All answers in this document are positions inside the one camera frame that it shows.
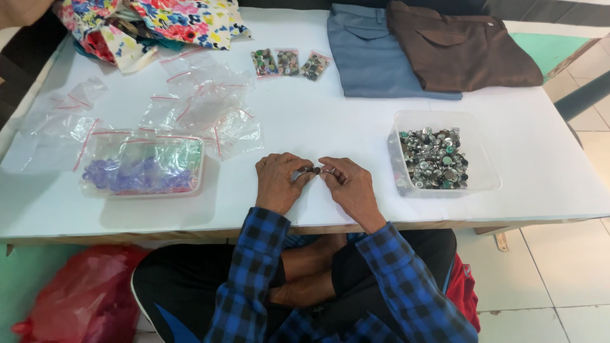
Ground person's right hand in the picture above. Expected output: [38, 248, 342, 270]
[318, 156, 387, 234]

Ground heap of metal buttons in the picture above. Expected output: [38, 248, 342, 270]
[399, 127, 470, 190]

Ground small bag of mixed buttons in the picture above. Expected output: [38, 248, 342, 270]
[300, 50, 333, 82]
[275, 48, 300, 77]
[251, 49, 280, 79]

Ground folded blue trousers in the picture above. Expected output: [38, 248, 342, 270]
[327, 4, 463, 101]

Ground red plastic bag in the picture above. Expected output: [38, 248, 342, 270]
[11, 245, 151, 343]

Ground heap of floral cloth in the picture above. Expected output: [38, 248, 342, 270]
[53, 0, 252, 75]

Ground clear tub of purple buttons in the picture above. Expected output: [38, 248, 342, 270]
[78, 137, 207, 199]

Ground red cloth bag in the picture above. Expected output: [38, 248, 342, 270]
[445, 253, 481, 333]

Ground clear tub of metal buttons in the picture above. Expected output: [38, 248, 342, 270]
[387, 111, 503, 198]

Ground green board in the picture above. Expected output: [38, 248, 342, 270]
[507, 32, 593, 81]

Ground person's bare foot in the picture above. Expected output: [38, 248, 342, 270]
[280, 233, 349, 283]
[267, 270, 337, 308]

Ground person's left hand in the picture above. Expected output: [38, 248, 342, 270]
[255, 152, 317, 216]

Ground heap of purple buttons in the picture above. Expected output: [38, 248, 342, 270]
[82, 156, 193, 194]

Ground pile of clear zip bags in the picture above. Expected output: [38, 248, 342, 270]
[19, 48, 265, 173]

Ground folded brown trousers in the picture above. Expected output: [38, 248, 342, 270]
[386, 0, 544, 93]

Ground person's black trousers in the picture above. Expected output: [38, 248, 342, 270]
[131, 230, 458, 343]

